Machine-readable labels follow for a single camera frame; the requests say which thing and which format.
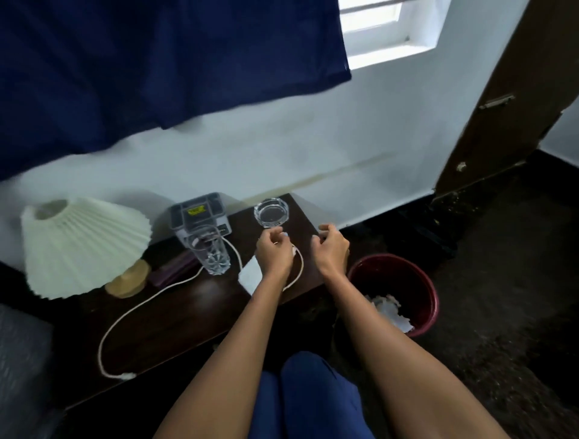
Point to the person's left hand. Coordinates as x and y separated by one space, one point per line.
276 258

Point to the person's right hand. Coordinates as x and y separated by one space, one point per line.
332 253

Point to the person's right fingers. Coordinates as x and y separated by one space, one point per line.
324 233

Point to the person's left fingers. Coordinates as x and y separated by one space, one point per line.
271 235

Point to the person's left forearm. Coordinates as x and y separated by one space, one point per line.
226 362

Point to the person's right forearm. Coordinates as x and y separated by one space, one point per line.
398 362

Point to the round clear glass ashtray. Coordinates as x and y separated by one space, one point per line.
271 213

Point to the white flat adapter block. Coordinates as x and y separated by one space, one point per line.
250 276

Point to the clear cut glass tumbler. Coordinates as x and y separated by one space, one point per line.
211 253

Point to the clear plastic box yellow label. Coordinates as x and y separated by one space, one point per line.
199 212

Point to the dark red plastic bucket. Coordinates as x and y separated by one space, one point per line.
398 276

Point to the purple flat pouch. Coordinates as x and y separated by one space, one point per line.
174 269

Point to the crumpled white paper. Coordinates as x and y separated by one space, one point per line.
393 312

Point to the small white door fitting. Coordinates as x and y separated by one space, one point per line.
461 167

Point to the person's legs in blue trousers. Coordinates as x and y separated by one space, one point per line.
312 402

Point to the cream pleated shade table lamp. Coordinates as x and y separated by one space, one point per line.
81 244

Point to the dark blue curtain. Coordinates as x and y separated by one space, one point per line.
158 59

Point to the white framed window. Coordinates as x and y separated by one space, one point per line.
389 27

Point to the metal door latch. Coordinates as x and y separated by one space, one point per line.
496 102

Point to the brown wooden door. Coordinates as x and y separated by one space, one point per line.
511 104

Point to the grey plastic wrapped bundle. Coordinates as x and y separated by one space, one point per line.
22 371

